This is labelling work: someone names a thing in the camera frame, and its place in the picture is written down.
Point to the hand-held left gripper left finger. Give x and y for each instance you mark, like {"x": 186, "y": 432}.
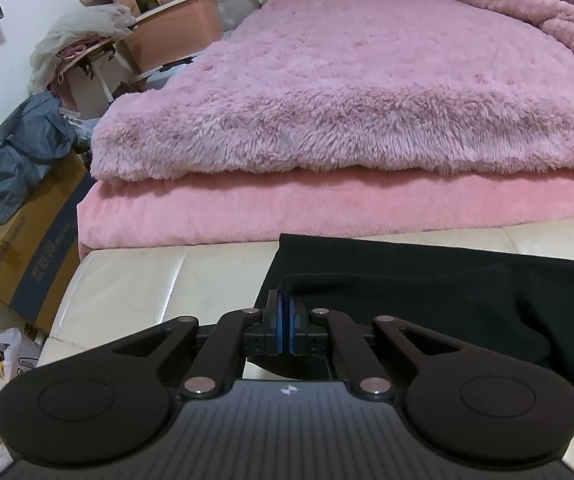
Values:
{"x": 277, "y": 325}

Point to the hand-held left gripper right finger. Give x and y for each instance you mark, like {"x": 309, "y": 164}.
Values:
{"x": 294, "y": 325}

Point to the black pants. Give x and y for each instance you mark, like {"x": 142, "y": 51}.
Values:
{"x": 417, "y": 300}

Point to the pink bed sheet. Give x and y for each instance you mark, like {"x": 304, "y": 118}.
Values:
{"x": 267, "y": 210}

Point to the mauve fluffy blanket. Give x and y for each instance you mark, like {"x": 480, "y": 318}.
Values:
{"x": 342, "y": 85}

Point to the brown cardboard box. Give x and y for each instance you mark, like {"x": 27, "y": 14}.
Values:
{"x": 32, "y": 250}

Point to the white plastic bag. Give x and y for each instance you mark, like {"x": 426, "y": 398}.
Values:
{"x": 9, "y": 355}

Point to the pink storage box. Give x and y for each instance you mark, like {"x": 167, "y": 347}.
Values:
{"x": 172, "y": 35}

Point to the grey plastic bag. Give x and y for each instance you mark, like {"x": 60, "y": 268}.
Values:
{"x": 17, "y": 150}

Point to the grey tulle fabric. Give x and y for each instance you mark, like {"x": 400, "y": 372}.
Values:
{"x": 82, "y": 27}

